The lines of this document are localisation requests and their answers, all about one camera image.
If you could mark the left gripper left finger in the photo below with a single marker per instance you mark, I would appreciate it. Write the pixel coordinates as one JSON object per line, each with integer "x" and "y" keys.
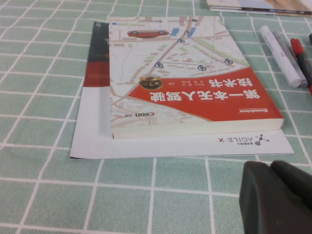
{"x": 273, "y": 209}

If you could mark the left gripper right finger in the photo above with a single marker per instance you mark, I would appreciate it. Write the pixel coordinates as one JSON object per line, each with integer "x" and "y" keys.
{"x": 295, "y": 180}

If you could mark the grey marker pen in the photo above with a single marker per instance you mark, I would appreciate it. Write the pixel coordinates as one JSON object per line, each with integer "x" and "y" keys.
{"x": 292, "y": 59}

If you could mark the white marker pen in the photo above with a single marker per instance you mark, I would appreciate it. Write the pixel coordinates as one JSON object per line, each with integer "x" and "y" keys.
{"x": 280, "y": 56}

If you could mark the red-capped marker pen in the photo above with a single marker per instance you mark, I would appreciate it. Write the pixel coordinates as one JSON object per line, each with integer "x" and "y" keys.
{"x": 297, "y": 46}

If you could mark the black marker pen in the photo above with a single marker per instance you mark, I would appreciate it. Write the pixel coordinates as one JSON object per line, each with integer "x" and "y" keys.
{"x": 310, "y": 40}

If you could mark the red and white map book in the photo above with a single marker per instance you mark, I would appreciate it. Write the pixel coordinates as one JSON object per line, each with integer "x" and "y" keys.
{"x": 195, "y": 97}

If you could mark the magazine with beige cover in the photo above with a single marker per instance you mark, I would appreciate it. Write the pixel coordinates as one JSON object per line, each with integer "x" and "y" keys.
{"x": 275, "y": 3}

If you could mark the white AgileX brochure, red-black photo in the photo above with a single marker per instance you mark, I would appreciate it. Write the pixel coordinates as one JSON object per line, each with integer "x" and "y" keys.
{"x": 92, "y": 139}

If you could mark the green checked tablecloth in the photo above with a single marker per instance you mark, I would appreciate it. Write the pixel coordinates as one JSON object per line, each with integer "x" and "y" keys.
{"x": 73, "y": 195}

